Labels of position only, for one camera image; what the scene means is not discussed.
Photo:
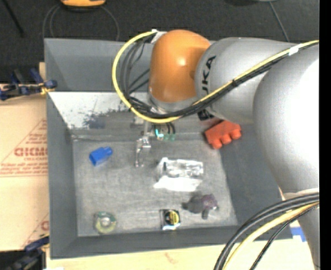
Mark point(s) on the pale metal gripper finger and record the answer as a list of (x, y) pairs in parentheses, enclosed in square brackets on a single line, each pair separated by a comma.
[(146, 145), (137, 153)]

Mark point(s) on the green round tape roll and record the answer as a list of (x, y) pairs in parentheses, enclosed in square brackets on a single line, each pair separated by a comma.
[(104, 222)]

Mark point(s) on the red toy brick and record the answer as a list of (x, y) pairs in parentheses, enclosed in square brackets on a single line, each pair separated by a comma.
[(222, 136)]

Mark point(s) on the yellow and black tape measure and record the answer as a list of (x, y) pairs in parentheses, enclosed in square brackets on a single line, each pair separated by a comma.
[(170, 219)]

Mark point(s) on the brown cardboard board, red print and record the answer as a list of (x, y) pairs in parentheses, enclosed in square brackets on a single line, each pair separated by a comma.
[(19, 184)]

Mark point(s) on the purple toy animal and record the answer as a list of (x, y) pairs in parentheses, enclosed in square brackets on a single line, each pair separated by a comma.
[(201, 204)]

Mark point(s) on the blue toy block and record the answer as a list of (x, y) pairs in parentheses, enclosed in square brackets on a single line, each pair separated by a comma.
[(100, 156)]

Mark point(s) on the grey metal bin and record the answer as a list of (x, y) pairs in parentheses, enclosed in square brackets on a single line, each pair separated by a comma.
[(126, 195)]

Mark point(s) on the clear plastic packet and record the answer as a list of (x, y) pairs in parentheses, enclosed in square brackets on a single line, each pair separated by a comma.
[(182, 173)]

